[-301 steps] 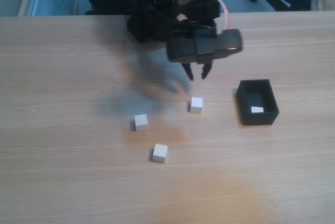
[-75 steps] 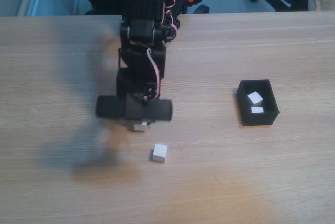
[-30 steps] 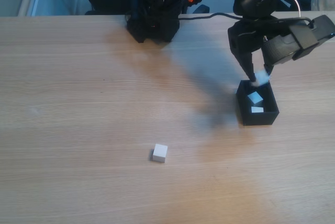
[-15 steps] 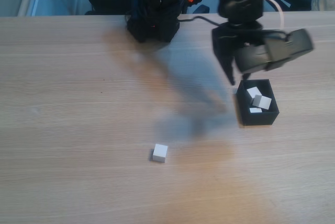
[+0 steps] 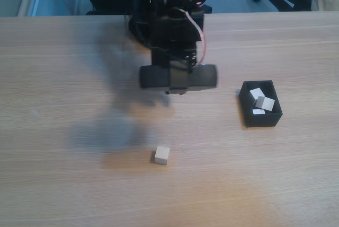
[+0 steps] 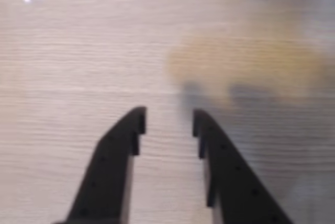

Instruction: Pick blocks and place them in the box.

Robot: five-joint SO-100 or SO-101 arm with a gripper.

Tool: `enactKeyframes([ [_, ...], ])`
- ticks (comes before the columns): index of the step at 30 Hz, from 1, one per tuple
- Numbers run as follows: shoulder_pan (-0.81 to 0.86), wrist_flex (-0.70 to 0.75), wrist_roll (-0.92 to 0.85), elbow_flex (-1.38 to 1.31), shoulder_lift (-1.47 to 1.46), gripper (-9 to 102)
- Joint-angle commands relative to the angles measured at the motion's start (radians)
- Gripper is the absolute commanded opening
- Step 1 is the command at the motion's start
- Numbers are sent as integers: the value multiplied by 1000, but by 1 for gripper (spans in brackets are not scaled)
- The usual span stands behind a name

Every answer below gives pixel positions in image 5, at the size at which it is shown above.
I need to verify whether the black open box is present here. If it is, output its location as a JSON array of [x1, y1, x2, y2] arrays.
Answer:
[[239, 80, 283, 128]]

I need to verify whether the white and red servo cable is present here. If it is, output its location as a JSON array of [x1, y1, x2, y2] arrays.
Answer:
[[181, 0, 210, 66]]

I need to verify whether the black oval webcam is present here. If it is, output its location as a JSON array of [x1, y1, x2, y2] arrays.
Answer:
[[139, 63, 219, 96]]

